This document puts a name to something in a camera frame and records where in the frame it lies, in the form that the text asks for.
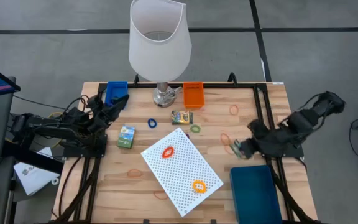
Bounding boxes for yellow green crayon box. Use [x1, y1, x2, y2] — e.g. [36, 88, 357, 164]
[171, 110, 194, 126]

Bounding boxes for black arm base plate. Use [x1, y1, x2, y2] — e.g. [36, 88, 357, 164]
[258, 133, 305, 159]
[62, 133, 108, 158]

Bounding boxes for clear lamp cord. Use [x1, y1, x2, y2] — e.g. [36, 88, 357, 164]
[166, 86, 183, 100]

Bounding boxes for white fabric lamp shade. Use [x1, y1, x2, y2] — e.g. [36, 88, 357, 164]
[128, 0, 193, 83]

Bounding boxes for yellow-orange coil hair tie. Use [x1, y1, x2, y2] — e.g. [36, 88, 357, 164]
[191, 180, 208, 194]

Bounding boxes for white paper sheets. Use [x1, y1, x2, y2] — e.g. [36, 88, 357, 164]
[13, 146, 60, 197]

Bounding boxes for white perforated metal shelf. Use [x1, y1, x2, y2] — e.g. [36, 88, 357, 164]
[140, 127, 225, 218]

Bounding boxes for yellow cable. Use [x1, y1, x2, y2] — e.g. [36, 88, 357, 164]
[47, 111, 65, 149]

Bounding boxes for silver metal lamp base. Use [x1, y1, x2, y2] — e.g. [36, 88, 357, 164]
[152, 81, 180, 108]

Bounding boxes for red-orange coil hair tie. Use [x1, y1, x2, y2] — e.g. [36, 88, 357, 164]
[161, 145, 175, 159]

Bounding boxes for green blue card box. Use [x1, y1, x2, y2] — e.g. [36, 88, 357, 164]
[231, 139, 245, 160]
[116, 124, 136, 149]

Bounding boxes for blue plastic basket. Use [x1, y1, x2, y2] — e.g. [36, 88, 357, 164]
[104, 80, 129, 108]

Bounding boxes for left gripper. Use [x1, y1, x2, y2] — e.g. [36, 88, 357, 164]
[87, 94, 131, 133]

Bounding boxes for black cable bundle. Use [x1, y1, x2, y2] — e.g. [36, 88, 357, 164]
[50, 157, 102, 224]

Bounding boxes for teal plastic bin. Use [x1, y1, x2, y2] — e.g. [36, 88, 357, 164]
[229, 164, 283, 224]

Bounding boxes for orange plastic basket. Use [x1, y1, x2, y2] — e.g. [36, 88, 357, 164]
[182, 82, 205, 110]

